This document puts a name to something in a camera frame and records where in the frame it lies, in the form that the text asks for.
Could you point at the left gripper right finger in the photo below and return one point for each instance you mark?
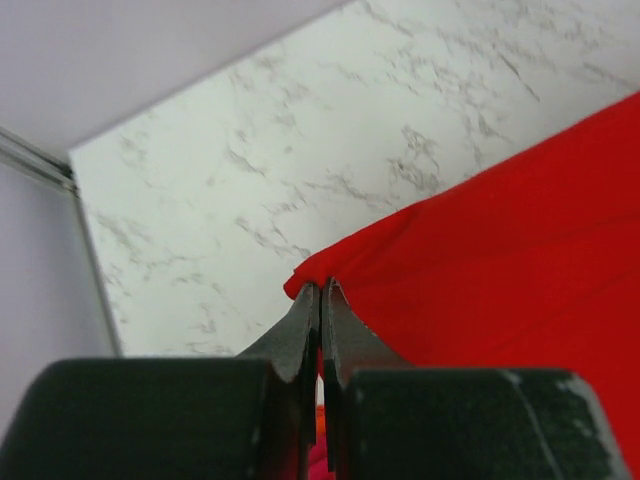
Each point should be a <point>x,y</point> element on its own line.
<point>347,345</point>

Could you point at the red t shirt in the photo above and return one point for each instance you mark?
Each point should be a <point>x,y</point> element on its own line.
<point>531,263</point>

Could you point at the aluminium rail frame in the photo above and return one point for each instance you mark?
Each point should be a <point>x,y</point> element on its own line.
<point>49,168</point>

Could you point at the magenta folded t shirt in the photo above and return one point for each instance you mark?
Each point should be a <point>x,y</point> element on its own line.
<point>318,468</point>

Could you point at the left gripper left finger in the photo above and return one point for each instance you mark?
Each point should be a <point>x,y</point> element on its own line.
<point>287,426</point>

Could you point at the orange folded t shirt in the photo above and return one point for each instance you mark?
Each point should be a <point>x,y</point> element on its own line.
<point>320,421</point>

